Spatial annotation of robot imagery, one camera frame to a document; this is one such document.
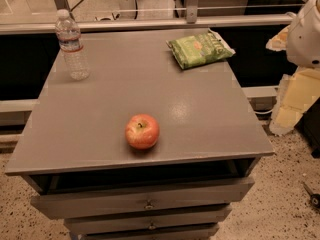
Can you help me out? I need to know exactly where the grey drawer cabinet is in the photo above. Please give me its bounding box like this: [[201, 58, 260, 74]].
[[6, 30, 273, 240]]

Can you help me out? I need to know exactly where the top grey drawer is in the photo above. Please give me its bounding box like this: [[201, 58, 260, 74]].
[[31, 177, 254, 219]]

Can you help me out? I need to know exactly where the red apple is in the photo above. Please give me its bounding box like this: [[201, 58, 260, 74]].
[[125, 114, 160, 150]]

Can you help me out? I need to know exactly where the bottom grey drawer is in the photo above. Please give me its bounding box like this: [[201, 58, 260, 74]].
[[84, 223, 219, 240]]

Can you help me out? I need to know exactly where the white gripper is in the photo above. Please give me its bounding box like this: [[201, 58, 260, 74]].
[[266, 0, 320, 135]]

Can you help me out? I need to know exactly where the clear plastic water bottle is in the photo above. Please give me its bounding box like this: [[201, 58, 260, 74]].
[[55, 9, 90, 81]]

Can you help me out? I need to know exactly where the grey drawer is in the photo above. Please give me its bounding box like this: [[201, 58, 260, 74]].
[[31, 177, 254, 219], [84, 223, 219, 240], [64, 204, 231, 234]]

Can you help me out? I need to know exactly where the green chip bag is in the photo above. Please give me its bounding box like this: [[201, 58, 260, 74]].
[[167, 30, 235, 70]]

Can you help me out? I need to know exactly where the black tool on floor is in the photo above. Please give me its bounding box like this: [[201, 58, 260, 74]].
[[303, 183, 320, 208]]

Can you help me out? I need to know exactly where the grey metal railing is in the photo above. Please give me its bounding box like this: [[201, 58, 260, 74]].
[[0, 12, 295, 35]]

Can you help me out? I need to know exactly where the middle grey drawer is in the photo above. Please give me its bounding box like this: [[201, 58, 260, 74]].
[[64, 204, 231, 234]]

